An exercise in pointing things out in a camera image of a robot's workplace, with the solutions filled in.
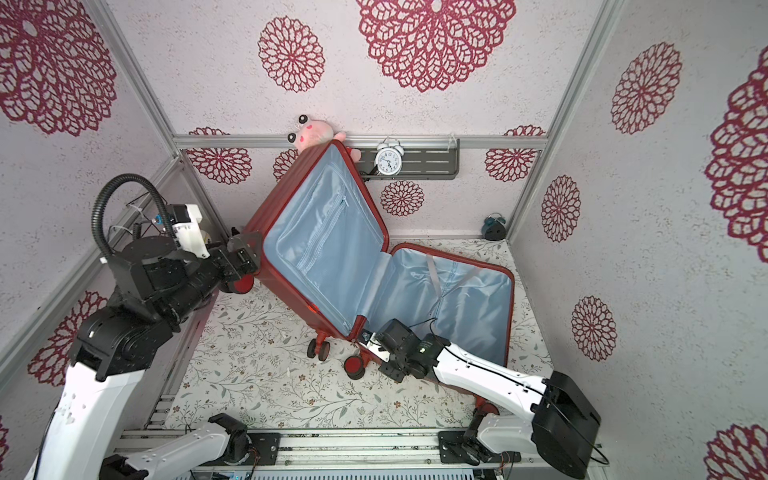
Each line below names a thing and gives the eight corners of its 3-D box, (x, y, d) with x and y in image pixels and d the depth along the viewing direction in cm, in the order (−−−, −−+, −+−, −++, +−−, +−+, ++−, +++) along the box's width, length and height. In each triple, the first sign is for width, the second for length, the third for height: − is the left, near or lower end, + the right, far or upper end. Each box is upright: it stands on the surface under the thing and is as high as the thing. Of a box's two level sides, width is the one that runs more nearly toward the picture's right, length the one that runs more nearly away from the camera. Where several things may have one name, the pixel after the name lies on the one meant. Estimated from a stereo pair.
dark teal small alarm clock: (483, 241, 123) (489, 226, 116) (479, 228, 128) (485, 212, 121) (502, 241, 123) (509, 226, 116) (497, 228, 128) (504, 212, 121)
